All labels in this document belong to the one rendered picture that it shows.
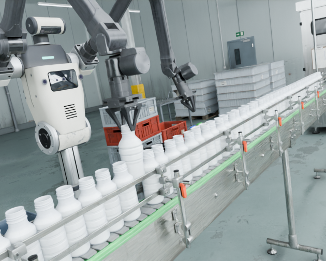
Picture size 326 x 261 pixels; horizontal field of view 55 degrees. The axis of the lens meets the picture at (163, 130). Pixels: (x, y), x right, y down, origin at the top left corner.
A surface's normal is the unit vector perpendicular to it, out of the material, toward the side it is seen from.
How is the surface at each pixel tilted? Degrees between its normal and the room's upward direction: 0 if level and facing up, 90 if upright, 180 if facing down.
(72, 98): 90
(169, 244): 90
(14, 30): 133
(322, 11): 90
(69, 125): 90
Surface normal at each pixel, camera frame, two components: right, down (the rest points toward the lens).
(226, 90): -0.57, 0.24
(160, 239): 0.79, -0.01
